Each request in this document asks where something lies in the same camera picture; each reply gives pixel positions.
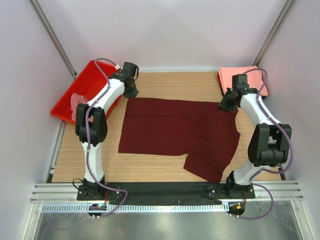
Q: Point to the slotted white cable duct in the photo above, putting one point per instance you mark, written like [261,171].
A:
[98,208]

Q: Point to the folded red t shirt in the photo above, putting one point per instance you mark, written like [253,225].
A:
[220,82]

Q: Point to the pink crumpled t shirt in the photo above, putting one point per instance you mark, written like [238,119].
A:
[75,100]

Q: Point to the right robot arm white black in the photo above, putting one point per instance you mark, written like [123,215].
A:
[270,144]

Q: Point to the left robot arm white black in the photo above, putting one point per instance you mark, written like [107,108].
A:
[91,125]

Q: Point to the right aluminium frame post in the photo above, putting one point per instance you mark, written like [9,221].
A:
[280,19]

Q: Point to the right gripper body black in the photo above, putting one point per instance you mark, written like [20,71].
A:
[227,98]

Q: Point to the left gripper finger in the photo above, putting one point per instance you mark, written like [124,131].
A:
[134,93]
[128,94]

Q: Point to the folded salmon pink t shirt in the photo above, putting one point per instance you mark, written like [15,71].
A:
[254,77]

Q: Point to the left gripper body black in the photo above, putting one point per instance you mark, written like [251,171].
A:
[133,84]

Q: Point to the aluminium front rail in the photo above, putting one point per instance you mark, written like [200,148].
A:
[283,190]

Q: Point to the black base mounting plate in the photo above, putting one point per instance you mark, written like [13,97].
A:
[166,193]

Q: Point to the red plastic bin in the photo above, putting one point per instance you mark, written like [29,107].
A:
[88,84]

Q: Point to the dark maroon t shirt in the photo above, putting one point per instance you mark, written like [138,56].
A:
[198,129]

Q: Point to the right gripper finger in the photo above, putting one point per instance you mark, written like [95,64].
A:
[224,107]
[233,108]

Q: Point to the aluminium frame post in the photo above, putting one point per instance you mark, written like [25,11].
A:
[52,35]
[280,19]

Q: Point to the left aluminium frame post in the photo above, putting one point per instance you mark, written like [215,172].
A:
[52,35]

